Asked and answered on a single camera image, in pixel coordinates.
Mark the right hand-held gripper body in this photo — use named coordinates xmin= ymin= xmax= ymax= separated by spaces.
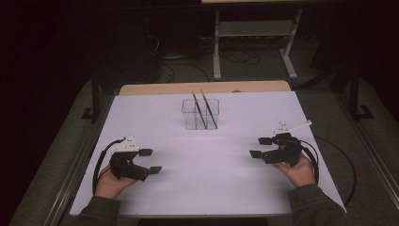
xmin=262 ymin=120 xmax=313 ymax=168

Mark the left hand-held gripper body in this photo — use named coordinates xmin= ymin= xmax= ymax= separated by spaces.
xmin=108 ymin=136 xmax=151 ymax=183

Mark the clear acrylic organizer box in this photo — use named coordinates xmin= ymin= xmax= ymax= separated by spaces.
xmin=181 ymin=98 xmax=220 ymax=131

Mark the dark-handled gold-ferrule makeup brush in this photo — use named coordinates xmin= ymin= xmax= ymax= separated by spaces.
xmin=199 ymin=89 xmax=218 ymax=130
xmin=191 ymin=91 xmax=208 ymax=130

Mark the person's right hand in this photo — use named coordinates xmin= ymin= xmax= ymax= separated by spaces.
xmin=272 ymin=153 xmax=317 ymax=188

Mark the person's left hand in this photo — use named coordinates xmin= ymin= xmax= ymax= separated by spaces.
xmin=93 ymin=163 xmax=139 ymax=201

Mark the white table cover sheet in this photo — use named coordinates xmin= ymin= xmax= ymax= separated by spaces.
xmin=69 ymin=90 xmax=347 ymax=218

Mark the black metal stand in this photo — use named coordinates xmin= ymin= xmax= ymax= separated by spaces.
xmin=349 ymin=68 xmax=375 ymax=121
xmin=80 ymin=71 xmax=102 ymax=121

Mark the left hand-held gripper black cable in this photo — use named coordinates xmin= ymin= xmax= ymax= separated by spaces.
xmin=92 ymin=138 xmax=126 ymax=194

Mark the hand-held gripper black cable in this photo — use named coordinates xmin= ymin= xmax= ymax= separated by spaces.
xmin=297 ymin=139 xmax=321 ymax=186
xmin=92 ymin=138 xmax=126 ymax=194

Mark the right hand-held gripper black cable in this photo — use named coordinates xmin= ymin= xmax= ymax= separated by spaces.
xmin=297 ymin=139 xmax=321 ymax=186

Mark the grey metal edge rail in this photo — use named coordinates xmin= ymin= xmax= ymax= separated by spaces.
xmin=337 ymin=93 xmax=399 ymax=202
xmin=43 ymin=93 xmax=116 ymax=226

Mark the black floor cable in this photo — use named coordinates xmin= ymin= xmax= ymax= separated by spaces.
xmin=313 ymin=135 xmax=358 ymax=206

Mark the metal stand frame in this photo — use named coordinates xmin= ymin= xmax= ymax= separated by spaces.
xmin=200 ymin=0 xmax=314 ymax=81

